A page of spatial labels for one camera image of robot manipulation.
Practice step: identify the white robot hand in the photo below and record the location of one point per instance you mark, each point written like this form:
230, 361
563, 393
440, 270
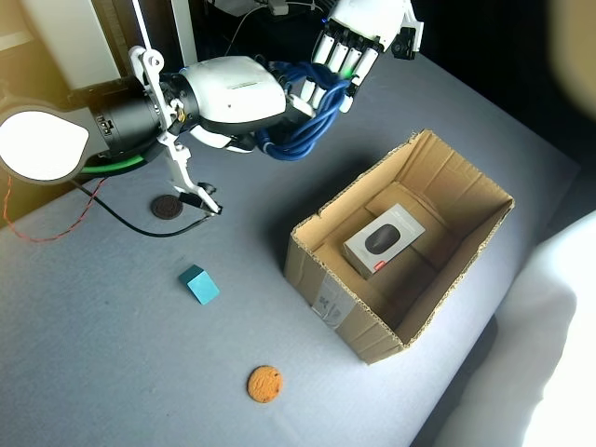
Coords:
233, 90
368, 18

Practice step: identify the grey mouse box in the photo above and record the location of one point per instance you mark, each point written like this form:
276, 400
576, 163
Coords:
382, 242

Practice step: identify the open cardboard box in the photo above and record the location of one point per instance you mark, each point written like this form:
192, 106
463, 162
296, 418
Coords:
419, 307

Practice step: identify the white device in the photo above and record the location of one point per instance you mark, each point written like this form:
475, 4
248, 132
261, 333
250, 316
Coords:
235, 4

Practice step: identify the dark panel with white strip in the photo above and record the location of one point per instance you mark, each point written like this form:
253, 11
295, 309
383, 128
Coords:
116, 28

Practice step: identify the dark chocolate cookie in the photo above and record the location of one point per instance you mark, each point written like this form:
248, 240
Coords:
164, 208

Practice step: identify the teal block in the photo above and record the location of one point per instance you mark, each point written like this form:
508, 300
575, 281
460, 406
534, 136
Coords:
201, 286

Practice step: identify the blurred tan object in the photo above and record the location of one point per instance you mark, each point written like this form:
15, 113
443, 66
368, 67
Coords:
577, 46

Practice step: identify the grey table cloth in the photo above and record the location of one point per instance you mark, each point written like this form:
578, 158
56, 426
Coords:
116, 349

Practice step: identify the orange chip cookie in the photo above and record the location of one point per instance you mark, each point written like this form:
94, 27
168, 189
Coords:
265, 384

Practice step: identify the blurred white shell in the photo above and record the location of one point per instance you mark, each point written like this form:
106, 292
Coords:
549, 349

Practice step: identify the white metal post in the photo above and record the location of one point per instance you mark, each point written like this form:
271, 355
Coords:
184, 28

